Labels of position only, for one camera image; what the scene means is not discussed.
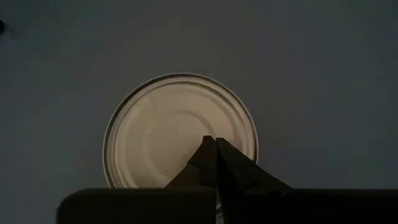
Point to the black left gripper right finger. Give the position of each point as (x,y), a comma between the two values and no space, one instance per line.
(236,174)

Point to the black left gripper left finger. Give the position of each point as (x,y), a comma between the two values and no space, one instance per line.
(199,168)

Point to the pale green label tuna can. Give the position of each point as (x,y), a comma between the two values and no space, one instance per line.
(161,124)

